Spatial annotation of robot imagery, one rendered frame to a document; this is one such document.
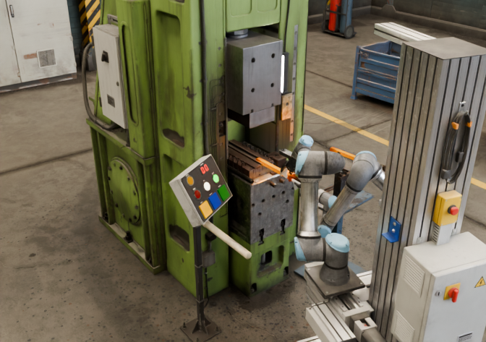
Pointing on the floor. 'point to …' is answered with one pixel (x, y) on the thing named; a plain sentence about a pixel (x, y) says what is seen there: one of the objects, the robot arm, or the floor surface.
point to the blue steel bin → (377, 70)
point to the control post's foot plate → (192, 330)
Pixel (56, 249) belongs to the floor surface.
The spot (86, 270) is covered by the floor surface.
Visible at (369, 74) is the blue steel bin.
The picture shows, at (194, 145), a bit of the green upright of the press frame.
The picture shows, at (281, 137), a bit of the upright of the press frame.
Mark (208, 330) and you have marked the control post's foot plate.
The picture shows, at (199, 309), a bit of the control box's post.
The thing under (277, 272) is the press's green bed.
